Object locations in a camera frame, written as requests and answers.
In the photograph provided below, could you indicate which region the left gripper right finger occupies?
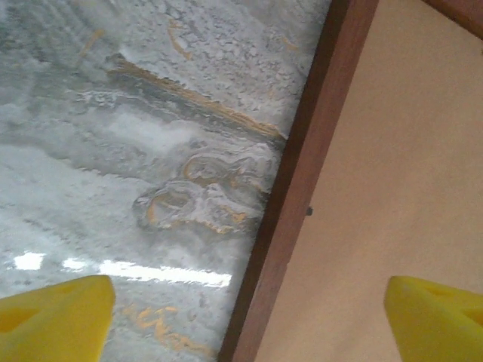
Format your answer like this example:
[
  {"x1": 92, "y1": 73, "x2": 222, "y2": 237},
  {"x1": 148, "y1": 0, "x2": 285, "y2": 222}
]
[{"x1": 384, "y1": 275, "x2": 483, "y2": 362}]

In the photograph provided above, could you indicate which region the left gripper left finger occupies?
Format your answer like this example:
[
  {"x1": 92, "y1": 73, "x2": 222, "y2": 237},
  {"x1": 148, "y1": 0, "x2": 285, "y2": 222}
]
[{"x1": 0, "y1": 275, "x2": 116, "y2": 362}]

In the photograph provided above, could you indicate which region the brown fibreboard backing board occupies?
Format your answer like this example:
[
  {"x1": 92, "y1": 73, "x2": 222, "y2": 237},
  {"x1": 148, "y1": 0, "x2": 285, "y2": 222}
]
[{"x1": 257, "y1": 0, "x2": 483, "y2": 362}]

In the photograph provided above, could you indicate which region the brown wooden picture frame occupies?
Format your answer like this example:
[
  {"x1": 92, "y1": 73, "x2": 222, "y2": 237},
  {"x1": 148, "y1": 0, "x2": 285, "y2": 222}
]
[{"x1": 217, "y1": 0, "x2": 483, "y2": 362}]

